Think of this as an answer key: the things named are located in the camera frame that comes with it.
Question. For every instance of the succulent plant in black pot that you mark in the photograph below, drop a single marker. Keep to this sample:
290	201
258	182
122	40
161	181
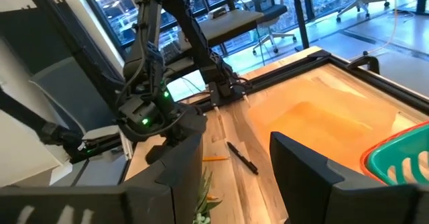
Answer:
204	200

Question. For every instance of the green basket with orange rim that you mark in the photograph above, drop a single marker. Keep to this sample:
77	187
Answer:
395	150

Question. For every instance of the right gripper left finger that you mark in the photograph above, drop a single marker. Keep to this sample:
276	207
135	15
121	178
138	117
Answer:
100	204

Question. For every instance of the grey top table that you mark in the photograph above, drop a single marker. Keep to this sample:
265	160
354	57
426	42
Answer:
228	24

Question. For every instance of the black pen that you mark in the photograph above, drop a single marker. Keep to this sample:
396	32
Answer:
243	158

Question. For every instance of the orange pencil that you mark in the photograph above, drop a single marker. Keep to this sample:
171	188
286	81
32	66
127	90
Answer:
216	158

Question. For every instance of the black desk beam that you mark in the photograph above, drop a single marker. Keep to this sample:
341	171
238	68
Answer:
20	113

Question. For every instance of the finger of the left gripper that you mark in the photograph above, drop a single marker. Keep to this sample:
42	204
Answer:
216	100
246	96

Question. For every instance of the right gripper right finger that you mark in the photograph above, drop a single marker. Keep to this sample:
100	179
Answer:
318	200

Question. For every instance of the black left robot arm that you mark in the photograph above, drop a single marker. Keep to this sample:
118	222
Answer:
151	66

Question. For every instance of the grey office chair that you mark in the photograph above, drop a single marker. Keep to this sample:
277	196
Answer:
268	11
360	2

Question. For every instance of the black aluminium table frame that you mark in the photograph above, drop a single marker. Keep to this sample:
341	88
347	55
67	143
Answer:
288	70

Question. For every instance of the black frame bracket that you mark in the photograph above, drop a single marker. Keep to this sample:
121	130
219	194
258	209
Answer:
372	61

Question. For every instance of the black standing desk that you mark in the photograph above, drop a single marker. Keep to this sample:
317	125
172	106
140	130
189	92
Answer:
300	19

